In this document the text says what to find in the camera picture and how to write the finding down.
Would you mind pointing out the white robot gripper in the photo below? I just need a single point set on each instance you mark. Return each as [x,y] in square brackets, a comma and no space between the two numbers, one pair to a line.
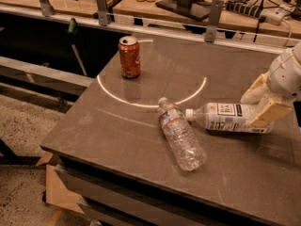
[284,76]

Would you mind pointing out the white labelled plastic bottle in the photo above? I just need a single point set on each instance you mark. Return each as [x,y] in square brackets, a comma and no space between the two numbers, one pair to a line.
[226,118]

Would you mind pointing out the clear crumpled water bottle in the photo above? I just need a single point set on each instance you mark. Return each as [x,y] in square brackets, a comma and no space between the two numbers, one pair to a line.
[180,135]

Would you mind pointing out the power strip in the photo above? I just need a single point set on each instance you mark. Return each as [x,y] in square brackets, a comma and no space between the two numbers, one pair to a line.
[270,16]

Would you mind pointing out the black monitor stand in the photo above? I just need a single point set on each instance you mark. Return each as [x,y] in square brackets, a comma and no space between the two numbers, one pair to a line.
[185,8]

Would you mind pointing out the orange soda can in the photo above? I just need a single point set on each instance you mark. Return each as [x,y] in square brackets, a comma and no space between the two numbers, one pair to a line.
[129,57]

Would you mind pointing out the grey metal bracket right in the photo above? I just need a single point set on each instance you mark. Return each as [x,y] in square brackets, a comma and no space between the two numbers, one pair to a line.
[213,22]

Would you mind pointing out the grey metal bracket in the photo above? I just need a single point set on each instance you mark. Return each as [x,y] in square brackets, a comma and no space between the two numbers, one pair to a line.
[213,22]
[46,8]
[103,15]

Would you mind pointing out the metal rail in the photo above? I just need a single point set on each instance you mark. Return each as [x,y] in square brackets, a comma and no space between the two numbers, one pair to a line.
[125,24]

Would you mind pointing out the grey metal bracket middle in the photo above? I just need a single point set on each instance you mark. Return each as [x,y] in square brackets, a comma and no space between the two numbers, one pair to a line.
[103,15]

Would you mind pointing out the grey metal bracket left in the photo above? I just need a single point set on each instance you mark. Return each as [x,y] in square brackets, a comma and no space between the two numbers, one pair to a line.
[46,8]

